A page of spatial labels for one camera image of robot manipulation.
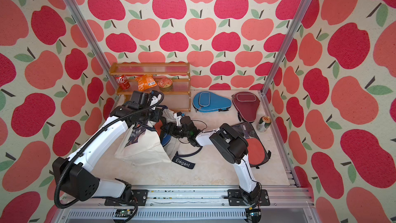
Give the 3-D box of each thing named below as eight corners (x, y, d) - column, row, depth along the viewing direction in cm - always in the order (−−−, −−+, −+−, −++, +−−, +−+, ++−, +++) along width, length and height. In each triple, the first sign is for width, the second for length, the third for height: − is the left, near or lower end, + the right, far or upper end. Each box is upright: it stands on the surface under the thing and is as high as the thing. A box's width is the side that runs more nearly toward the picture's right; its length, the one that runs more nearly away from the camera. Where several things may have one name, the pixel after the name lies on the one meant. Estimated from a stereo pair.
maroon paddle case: (236, 122, 103) (237, 120, 101) (231, 94, 120) (231, 91, 118) (264, 122, 103) (266, 120, 101) (255, 94, 120) (256, 91, 118)
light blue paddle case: (192, 113, 109) (192, 109, 106) (193, 94, 121) (192, 91, 118) (231, 113, 109) (232, 110, 106) (228, 94, 121) (228, 91, 118)
